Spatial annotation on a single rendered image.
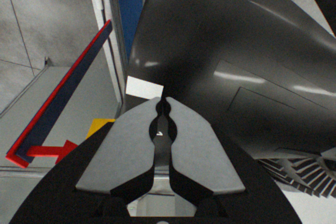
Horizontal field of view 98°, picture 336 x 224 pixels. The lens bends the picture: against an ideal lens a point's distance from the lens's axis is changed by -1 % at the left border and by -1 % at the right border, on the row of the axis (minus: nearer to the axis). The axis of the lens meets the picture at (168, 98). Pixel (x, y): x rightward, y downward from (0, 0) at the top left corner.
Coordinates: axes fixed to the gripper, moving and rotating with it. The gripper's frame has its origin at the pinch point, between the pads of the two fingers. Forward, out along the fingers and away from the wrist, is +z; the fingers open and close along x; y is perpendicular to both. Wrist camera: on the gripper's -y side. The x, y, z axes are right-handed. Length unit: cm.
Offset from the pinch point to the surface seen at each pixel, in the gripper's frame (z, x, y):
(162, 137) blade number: 1.4, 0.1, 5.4
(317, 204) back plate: 8, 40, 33
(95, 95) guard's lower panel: 94, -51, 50
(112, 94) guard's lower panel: 95, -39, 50
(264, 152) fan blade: 1.4, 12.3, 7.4
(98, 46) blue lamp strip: 19.5, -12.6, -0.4
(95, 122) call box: 23.1, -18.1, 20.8
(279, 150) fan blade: 1.0, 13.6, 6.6
